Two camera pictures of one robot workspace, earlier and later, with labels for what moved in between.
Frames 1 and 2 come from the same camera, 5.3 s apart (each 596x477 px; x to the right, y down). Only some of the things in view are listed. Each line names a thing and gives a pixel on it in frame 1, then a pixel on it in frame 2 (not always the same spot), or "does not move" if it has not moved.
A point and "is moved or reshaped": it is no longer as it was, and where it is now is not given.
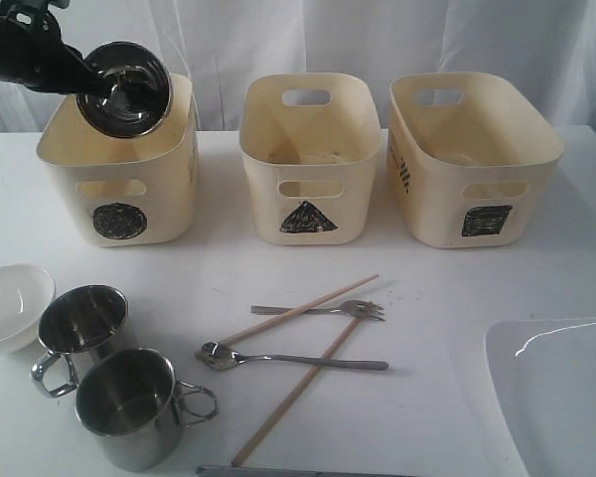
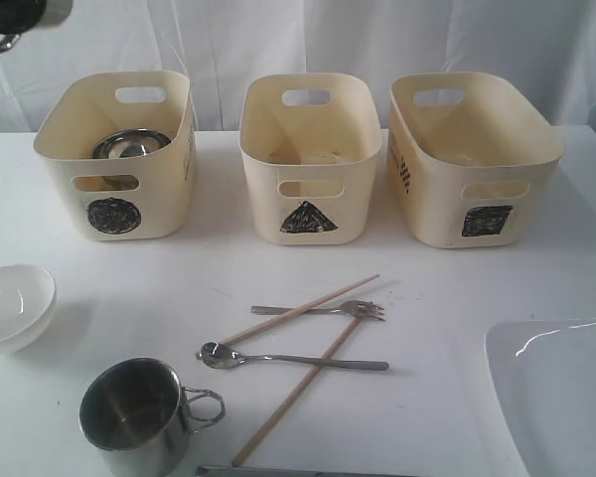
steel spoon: [216, 357] does not move
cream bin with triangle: [311, 141] does not move
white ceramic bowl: [12, 300] does not move
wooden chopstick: [298, 309] does not move
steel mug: [75, 322] is moved or reshaped
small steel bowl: [141, 93] to [129, 143]
